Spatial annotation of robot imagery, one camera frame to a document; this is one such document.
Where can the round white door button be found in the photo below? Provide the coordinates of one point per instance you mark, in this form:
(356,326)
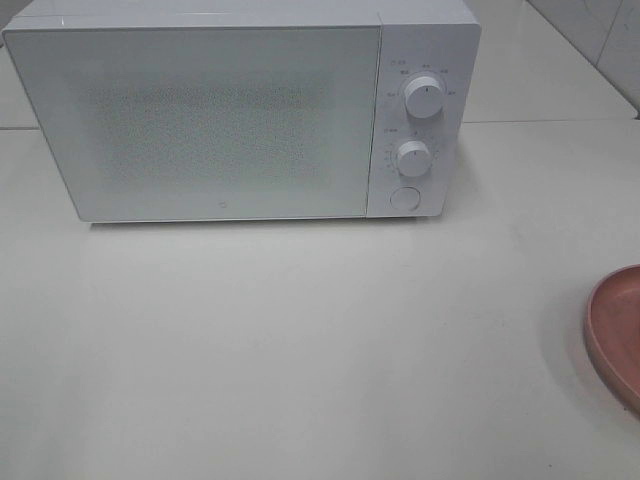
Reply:
(405,199)

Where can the white microwave door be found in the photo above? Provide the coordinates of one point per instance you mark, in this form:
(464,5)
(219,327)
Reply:
(205,124)

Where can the pink round plate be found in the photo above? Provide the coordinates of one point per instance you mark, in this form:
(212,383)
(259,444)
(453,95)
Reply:
(611,333)

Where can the lower white timer knob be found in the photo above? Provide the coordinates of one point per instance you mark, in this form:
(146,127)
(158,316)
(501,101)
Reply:
(413,159)

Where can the upper white power knob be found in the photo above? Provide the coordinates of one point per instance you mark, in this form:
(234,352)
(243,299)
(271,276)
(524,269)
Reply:
(424,95)

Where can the white microwave oven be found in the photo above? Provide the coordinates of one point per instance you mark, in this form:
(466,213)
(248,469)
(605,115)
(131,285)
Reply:
(441,37)

